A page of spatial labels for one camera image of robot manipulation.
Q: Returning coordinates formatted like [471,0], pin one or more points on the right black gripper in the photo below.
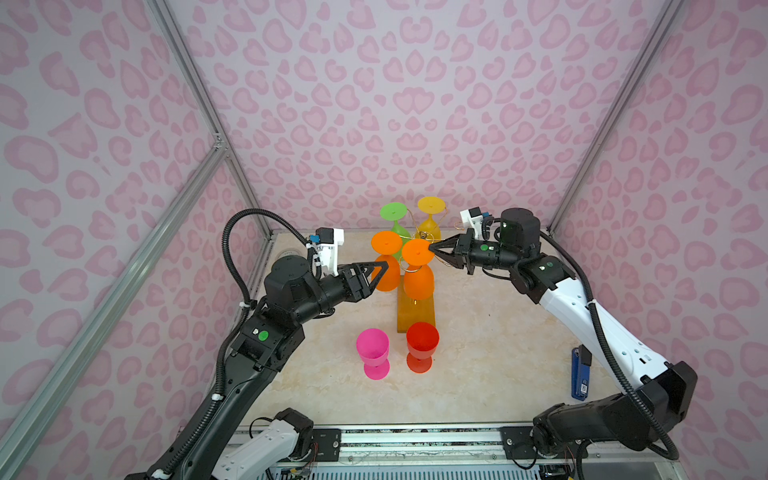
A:
[464,252]

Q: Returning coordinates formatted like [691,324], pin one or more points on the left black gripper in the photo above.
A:
[359,288]

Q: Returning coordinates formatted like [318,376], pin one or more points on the orange wine glass front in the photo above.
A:
[418,276]

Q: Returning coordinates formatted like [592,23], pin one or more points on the orange wine glass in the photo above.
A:
[418,276]
[387,244]

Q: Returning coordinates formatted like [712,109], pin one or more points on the pink wine glass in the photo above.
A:
[373,346]

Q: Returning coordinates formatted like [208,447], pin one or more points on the red wine glass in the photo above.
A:
[422,341]

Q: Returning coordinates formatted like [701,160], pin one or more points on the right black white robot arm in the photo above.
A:
[655,393]

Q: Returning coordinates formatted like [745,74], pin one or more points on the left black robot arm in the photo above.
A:
[251,357]

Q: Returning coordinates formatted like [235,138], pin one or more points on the orange wine glass back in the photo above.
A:
[387,244]

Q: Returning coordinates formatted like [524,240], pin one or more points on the yellow wine glass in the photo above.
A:
[429,229]

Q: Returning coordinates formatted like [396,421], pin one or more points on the green wine glass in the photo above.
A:
[395,212]

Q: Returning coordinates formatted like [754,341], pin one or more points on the blue black stapler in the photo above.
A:
[581,361]

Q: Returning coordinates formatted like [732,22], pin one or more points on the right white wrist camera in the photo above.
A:
[477,220]

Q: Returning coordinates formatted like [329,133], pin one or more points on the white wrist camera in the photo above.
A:
[477,220]
[323,250]

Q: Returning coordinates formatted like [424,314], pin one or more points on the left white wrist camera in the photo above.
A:
[323,250]

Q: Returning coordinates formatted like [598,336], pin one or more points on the gold wire glass rack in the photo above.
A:
[411,311]

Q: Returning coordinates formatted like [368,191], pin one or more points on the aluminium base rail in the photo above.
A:
[460,451]

